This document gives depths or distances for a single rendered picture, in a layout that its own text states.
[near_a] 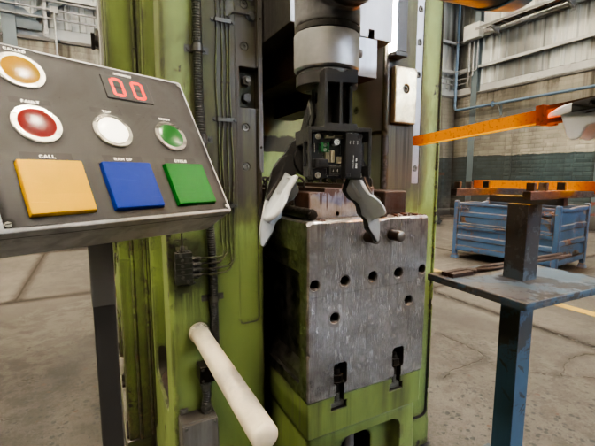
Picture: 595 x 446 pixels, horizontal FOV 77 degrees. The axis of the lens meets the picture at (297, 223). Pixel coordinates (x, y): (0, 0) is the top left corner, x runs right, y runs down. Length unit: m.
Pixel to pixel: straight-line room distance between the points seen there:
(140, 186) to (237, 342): 0.61
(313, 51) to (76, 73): 0.39
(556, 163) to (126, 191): 8.92
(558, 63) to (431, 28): 8.29
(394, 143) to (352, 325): 0.59
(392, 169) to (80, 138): 0.92
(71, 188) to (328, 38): 0.36
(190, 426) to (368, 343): 0.49
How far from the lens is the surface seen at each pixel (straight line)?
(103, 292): 0.73
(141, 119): 0.69
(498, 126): 0.86
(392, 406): 1.20
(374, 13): 1.10
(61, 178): 0.56
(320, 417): 1.06
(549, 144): 9.31
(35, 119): 0.61
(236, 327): 1.07
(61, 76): 0.68
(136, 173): 0.61
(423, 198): 1.37
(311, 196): 0.92
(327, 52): 0.44
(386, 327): 1.07
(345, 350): 1.01
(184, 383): 1.09
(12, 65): 0.66
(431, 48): 1.44
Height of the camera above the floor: 1.02
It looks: 7 degrees down
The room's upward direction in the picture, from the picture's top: straight up
